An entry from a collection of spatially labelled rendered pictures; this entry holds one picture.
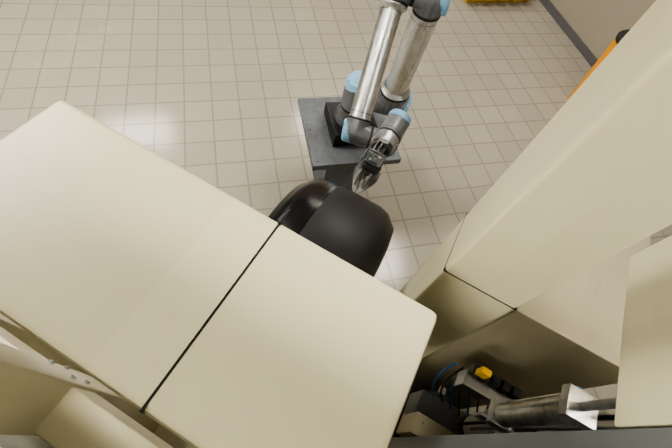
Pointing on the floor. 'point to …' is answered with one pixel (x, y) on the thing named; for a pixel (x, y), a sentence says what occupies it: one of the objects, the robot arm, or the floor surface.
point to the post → (565, 191)
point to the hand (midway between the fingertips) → (355, 191)
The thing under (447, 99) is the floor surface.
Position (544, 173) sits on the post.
